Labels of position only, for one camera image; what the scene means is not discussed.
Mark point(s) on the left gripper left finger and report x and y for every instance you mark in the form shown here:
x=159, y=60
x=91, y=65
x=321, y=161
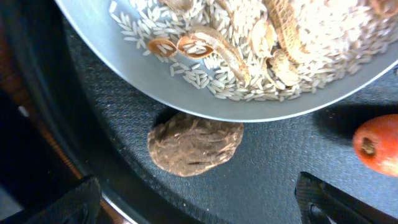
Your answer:
x=80, y=205

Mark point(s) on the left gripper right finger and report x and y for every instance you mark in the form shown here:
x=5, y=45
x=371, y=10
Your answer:
x=320, y=202

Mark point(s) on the orange carrot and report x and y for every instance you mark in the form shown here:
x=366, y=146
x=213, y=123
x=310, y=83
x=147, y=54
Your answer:
x=375, y=144

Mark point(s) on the brown walnut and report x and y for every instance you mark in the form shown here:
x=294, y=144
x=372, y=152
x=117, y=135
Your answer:
x=187, y=145

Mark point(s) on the rice and peanut shells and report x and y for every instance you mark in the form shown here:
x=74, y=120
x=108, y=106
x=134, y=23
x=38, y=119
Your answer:
x=260, y=50

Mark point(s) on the grey plate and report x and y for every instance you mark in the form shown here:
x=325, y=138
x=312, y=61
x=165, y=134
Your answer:
x=102, y=34

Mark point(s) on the round black serving tray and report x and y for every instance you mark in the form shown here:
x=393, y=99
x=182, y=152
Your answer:
x=101, y=122

